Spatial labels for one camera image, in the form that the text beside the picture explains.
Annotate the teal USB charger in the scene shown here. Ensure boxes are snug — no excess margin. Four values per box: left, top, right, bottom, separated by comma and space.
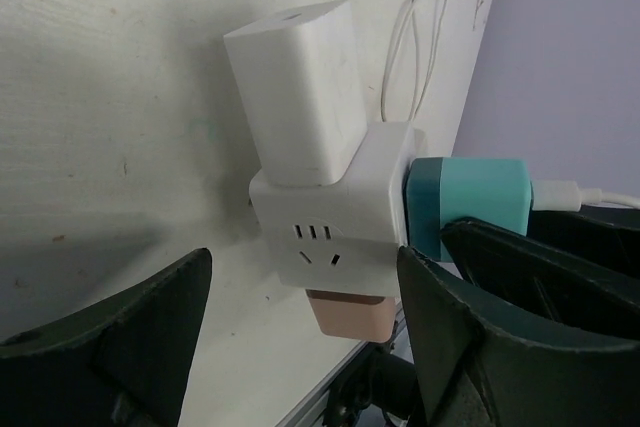
404, 157, 532, 262

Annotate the brown USB charger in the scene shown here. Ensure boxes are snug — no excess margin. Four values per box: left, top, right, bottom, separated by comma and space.
306, 290, 396, 343

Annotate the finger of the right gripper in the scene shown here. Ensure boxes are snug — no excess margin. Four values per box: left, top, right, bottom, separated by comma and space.
527, 206, 639, 272
439, 219, 639, 347

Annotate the white cube power socket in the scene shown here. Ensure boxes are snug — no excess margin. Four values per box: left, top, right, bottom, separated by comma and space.
249, 122, 416, 297

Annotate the white cube charger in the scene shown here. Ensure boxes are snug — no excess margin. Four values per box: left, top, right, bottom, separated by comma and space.
223, 0, 367, 187

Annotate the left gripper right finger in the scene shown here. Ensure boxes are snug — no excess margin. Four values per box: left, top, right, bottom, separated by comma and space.
397, 247, 639, 426

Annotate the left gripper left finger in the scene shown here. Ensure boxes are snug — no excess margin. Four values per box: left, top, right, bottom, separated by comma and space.
1, 248, 213, 426

